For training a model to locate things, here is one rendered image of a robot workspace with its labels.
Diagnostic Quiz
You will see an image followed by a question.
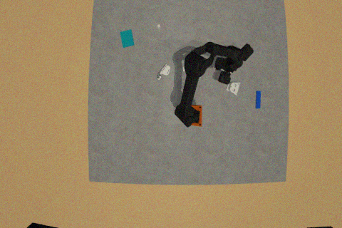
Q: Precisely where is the teal rectangular plate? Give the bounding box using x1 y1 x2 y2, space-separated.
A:
120 29 134 48

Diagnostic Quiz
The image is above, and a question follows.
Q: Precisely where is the blue flat rectangular plate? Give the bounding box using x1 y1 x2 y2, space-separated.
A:
256 90 261 109

